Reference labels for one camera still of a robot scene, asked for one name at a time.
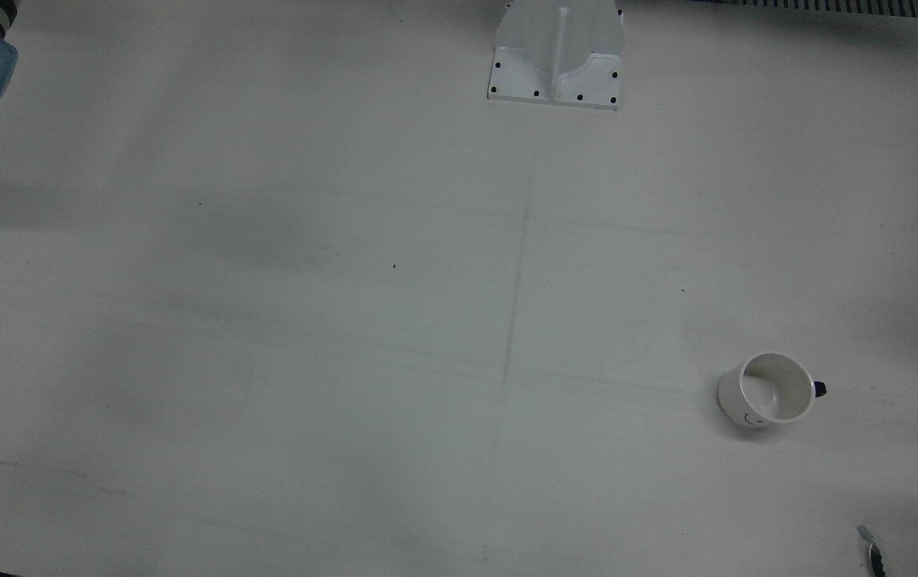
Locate metal floor grating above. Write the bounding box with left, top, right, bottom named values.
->
left=735, top=0, right=918, bottom=22

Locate white cup with smiley face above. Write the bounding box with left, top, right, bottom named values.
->
left=717, top=352, right=829, bottom=430

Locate grey cable with connector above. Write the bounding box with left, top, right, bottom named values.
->
left=856, top=524, right=887, bottom=577

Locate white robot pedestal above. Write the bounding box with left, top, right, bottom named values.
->
left=487, top=0, right=626, bottom=111

